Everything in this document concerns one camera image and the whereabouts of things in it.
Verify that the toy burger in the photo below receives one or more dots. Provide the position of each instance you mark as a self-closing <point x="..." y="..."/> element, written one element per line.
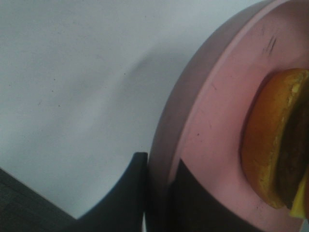
<point x="275" y="145"/>

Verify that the pink round plate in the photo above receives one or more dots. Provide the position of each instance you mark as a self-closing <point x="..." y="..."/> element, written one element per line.
<point x="202" y="122"/>

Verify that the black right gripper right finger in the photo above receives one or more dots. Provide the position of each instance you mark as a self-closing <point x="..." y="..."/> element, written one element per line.
<point x="193" y="209"/>

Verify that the dark robot base frame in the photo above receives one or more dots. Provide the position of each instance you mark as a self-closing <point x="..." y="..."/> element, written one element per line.
<point x="23" y="210"/>

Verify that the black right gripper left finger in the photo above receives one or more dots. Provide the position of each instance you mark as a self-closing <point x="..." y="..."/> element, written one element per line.
<point x="121" y="210"/>

